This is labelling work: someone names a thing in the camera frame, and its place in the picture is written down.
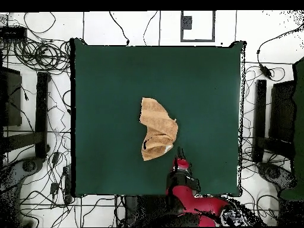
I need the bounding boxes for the black horizontal beam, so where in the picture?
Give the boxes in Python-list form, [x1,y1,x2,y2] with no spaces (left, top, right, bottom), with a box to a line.
[255,136,295,159]
[2,131,45,153]

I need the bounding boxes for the black switch box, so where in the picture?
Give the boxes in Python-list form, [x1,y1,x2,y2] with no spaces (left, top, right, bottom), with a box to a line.
[0,26,28,41]

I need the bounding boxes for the dark green cloth cover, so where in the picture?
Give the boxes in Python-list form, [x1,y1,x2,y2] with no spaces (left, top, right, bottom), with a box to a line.
[280,56,304,202]

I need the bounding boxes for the dark green table cloth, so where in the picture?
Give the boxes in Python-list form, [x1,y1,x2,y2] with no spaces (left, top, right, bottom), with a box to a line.
[69,37,246,198]

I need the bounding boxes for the tan terry towel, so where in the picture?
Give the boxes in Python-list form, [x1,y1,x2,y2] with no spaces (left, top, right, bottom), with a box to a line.
[139,97,179,162]

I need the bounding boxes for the black square cabinet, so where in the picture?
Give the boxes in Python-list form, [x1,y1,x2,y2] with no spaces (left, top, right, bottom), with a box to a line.
[0,66,23,128]

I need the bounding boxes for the coiled black cables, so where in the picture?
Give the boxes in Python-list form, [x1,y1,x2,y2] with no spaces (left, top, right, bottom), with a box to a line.
[12,39,71,73]

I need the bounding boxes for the grey square frame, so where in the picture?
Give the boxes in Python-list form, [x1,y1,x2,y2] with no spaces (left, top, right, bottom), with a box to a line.
[180,10,216,43]

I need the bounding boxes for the black power adapter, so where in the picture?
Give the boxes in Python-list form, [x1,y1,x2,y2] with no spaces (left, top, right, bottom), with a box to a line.
[51,151,61,165]
[49,182,59,196]

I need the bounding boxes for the black flat panel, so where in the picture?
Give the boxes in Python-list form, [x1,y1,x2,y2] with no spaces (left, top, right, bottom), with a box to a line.
[269,80,296,143]

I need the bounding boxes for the small dark grey square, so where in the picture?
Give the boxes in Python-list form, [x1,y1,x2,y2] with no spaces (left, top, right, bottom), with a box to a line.
[181,15,192,30]

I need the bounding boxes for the black power strip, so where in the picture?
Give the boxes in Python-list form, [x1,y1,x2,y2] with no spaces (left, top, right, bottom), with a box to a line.
[63,166,75,205]

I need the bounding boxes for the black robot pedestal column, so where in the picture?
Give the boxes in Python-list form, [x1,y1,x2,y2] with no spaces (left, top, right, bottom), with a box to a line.
[123,195,168,227]

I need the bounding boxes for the black upright bar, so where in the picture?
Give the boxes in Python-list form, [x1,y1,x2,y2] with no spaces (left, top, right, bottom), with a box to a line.
[34,71,51,159]
[252,79,267,163]

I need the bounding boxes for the dark grey stand base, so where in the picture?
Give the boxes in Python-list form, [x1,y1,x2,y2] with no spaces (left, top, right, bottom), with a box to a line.
[0,157,45,193]
[257,162,297,192]

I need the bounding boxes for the black cable with plug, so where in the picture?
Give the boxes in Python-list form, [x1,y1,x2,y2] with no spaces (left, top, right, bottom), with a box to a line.
[109,11,131,46]

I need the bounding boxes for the black cable with adapter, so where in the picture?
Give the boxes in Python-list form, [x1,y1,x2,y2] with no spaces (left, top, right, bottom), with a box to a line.
[256,22,304,80]

